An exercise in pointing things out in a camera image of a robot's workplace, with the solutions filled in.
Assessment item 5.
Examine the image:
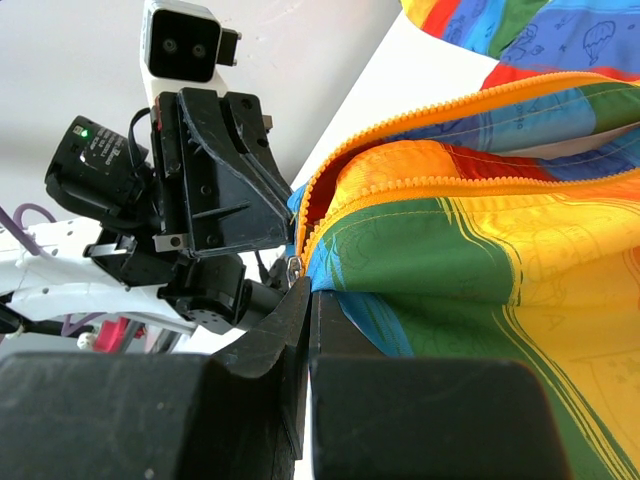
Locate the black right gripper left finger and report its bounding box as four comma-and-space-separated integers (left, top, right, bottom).
1, 278, 310, 479

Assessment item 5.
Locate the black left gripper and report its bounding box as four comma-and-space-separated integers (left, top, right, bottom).
44, 88, 293, 258

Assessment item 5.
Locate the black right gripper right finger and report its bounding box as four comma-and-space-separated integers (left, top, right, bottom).
310, 292, 571, 479

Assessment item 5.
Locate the silver zipper slider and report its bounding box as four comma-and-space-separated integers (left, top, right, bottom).
286, 255, 304, 288

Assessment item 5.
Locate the rainbow striped hooded jacket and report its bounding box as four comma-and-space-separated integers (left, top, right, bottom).
288, 1, 639, 479

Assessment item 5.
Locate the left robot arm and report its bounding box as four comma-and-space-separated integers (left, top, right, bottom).
1, 88, 293, 338

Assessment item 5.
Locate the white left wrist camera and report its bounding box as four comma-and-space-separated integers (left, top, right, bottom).
139, 1, 242, 106

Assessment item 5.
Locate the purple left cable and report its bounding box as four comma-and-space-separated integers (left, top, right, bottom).
0, 202, 106, 341

